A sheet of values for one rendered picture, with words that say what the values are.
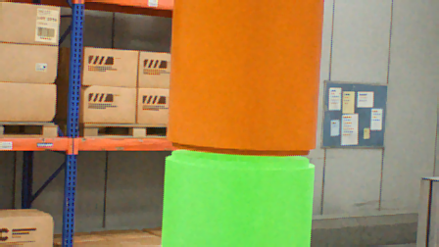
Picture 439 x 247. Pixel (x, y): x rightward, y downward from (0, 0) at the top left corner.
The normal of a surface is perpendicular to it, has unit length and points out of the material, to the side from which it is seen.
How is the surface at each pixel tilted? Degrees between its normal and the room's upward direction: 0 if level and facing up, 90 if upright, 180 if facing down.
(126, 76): 90
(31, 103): 91
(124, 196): 90
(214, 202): 90
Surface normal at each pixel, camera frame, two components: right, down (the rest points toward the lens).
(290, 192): 0.61, 0.07
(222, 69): -0.38, 0.03
